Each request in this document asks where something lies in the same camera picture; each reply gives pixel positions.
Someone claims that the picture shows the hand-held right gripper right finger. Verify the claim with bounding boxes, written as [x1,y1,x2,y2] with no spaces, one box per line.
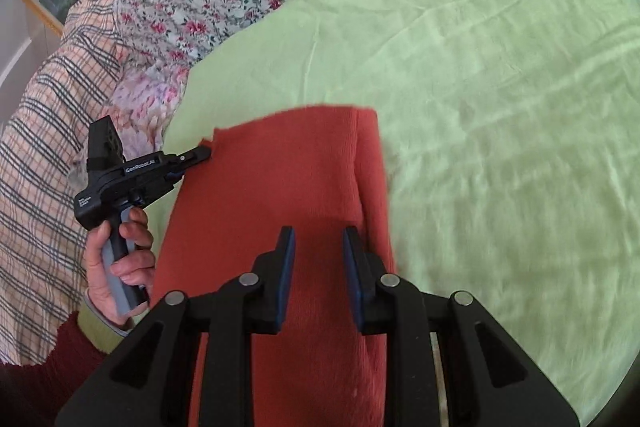
[341,226,583,427]

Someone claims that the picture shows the orange knit sweater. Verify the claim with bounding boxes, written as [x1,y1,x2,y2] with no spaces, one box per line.
[150,104,401,427]

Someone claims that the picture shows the light green blanket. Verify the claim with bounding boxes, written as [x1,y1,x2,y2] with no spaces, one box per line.
[140,0,640,427]

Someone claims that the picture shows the plaid bed cover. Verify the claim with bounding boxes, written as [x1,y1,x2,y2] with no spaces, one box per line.
[0,0,131,365]

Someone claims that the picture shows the person's left hand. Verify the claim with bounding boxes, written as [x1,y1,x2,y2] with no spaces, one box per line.
[83,207,156,328]

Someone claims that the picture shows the pastel floral ruffled cloth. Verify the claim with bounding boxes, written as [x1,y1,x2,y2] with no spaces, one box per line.
[107,67,193,158]

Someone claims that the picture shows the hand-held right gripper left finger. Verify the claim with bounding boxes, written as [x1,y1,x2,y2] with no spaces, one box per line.
[52,226,297,427]

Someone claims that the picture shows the person's left forearm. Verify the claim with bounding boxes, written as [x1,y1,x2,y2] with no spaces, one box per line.
[0,289,132,427]

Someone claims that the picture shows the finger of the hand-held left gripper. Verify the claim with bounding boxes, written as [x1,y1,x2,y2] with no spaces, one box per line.
[165,145,212,180]

